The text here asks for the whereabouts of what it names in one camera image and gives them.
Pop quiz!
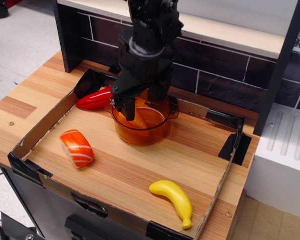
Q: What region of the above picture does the red toy chili pepper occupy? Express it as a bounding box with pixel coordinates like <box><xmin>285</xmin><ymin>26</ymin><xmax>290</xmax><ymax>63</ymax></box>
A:
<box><xmin>76</xmin><ymin>86</ymin><xmax>113</xmax><ymax>110</ymax></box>

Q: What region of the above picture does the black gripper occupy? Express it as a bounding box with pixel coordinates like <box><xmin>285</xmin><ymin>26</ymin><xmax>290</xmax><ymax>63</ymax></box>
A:
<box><xmin>111</xmin><ymin>28</ymin><xmax>175</xmax><ymax>122</ymax></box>

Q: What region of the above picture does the transparent orange plastic pot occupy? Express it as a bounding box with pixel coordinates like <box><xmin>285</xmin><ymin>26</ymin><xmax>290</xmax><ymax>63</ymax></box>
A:
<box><xmin>110</xmin><ymin>90</ymin><xmax>179</xmax><ymax>146</ymax></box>

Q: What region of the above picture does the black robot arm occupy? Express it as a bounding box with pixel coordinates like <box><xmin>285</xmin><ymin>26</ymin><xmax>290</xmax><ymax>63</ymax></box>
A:
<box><xmin>111</xmin><ymin>0</ymin><xmax>183</xmax><ymax>121</ymax></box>

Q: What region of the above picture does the orange toy carrot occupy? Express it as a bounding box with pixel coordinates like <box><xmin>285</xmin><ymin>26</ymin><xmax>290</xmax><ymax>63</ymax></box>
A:
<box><xmin>112</xmin><ymin>97</ymin><xmax>150</xmax><ymax>139</ymax></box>

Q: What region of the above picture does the white grooved block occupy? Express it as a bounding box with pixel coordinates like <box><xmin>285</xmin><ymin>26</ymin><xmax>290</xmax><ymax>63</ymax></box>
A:
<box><xmin>244</xmin><ymin>103</ymin><xmax>300</xmax><ymax>217</ymax></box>

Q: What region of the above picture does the salmon sushi toy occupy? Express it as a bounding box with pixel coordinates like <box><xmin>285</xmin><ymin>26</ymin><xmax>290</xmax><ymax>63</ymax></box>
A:
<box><xmin>60</xmin><ymin>129</ymin><xmax>94</xmax><ymax>169</ymax></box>

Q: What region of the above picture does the cardboard fence with black tape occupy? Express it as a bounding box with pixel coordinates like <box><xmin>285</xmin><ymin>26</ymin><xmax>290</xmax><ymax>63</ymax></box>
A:
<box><xmin>8</xmin><ymin>69</ymin><xmax>251</xmax><ymax>240</ymax></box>

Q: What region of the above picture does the yellow toy banana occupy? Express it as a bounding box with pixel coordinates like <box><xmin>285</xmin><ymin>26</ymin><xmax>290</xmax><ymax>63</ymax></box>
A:
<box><xmin>149</xmin><ymin>180</ymin><xmax>193</xmax><ymax>230</ymax></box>

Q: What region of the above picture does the black equipment bottom left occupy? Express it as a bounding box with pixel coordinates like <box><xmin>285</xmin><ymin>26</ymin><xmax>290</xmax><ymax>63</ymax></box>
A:
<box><xmin>0</xmin><ymin>211</ymin><xmax>45</xmax><ymax>240</ymax></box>

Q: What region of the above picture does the dark tile backsplash shelf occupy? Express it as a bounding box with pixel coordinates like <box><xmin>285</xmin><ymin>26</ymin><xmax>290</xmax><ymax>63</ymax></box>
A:
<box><xmin>53</xmin><ymin>0</ymin><xmax>300</xmax><ymax>113</ymax></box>

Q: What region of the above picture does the black post right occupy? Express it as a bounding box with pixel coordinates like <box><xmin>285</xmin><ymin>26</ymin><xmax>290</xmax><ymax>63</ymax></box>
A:
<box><xmin>253</xmin><ymin>0</ymin><xmax>300</xmax><ymax>136</ymax></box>

